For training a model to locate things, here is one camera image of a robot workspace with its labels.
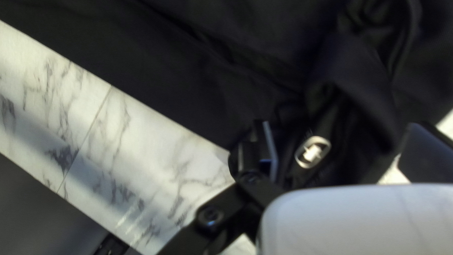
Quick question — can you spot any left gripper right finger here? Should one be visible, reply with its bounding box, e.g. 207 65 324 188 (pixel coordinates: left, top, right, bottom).
396 122 453 185

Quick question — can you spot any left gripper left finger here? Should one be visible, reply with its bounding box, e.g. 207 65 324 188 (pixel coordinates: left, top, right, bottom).
156 120 284 255

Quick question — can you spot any black t-shirt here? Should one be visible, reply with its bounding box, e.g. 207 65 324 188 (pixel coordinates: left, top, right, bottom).
0 0 453 189

